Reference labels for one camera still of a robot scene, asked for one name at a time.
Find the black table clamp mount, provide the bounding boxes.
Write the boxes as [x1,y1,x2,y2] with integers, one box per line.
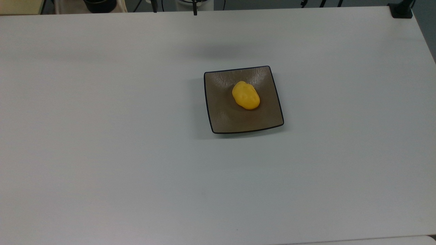
[388,0,415,19]

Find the yellow potato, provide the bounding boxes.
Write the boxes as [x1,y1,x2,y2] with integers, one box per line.
[232,80,261,110]

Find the black round bin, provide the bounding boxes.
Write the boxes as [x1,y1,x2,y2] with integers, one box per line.
[83,0,118,14]

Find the light wooden board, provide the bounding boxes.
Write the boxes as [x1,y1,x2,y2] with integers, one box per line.
[0,0,45,16]

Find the black tripod legs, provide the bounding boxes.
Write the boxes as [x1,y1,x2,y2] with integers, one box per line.
[300,0,344,8]

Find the square brown ceramic plate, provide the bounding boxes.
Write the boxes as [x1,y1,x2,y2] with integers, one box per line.
[203,65,285,134]

